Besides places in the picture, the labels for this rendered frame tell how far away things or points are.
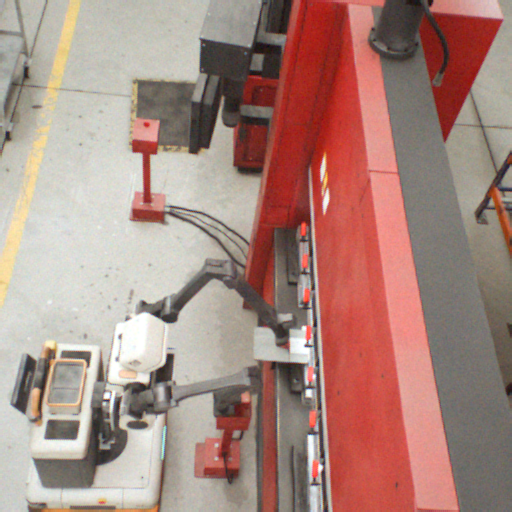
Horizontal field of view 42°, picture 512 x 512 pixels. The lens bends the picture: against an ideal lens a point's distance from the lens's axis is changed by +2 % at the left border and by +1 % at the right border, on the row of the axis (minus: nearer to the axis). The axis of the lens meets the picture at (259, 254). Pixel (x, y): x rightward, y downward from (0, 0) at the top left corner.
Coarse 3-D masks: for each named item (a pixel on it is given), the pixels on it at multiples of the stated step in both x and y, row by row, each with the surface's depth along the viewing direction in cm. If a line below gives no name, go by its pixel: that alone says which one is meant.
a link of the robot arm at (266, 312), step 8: (224, 280) 273; (232, 280) 274; (240, 280) 279; (232, 288) 277; (240, 288) 282; (248, 288) 284; (248, 296) 287; (256, 296) 289; (256, 304) 292; (264, 304) 294; (256, 312) 296; (264, 312) 296; (272, 312) 300; (264, 320) 300; (272, 320) 300
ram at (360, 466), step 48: (336, 96) 289; (336, 144) 280; (336, 192) 272; (336, 240) 264; (336, 288) 257; (336, 336) 250; (336, 384) 244; (336, 432) 239; (384, 432) 182; (336, 480) 233; (384, 480) 180
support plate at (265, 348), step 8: (256, 328) 326; (264, 328) 326; (256, 336) 323; (264, 336) 323; (272, 336) 324; (296, 336) 326; (304, 336) 326; (256, 344) 320; (264, 344) 321; (272, 344) 321; (256, 352) 317; (264, 352) 318; (272, 352) 318; (280, 352) 319; (288, 352) 320; (272, 360) 316; (280, 360) 316; (288, 360) 317; (296, 360) 317; (304, 360) 318
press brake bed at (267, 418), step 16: (272, 256) 387; (272, 272) 380; (272, 288) 374; (272, 304) 368; (272, 384) 340; (272, 400) 335; (272, 416) 331; (272, 432) 326; (272, 448) 321; (272, 464) 317; (272, 480) 313; (272, 496) 309
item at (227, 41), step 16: (224, 0) 327; (240, 0) 329; (256, 0) 330; (208, 16) 317; (224, 16) 319; (240, 16) 320; (256, 16) 322; (208, 32) 310; (224, 32) 311; (240, 32) 313; (256, 32) 327; (208, 48) 310; (224, 48) 309; (240, 48) 308; (208, 64) 317; (224, 64) 316; (240, 64) 314; (224, 80) 370; (240, 80) 321; (224, 96) 378; (240, 96) 380; (224, 112) 389
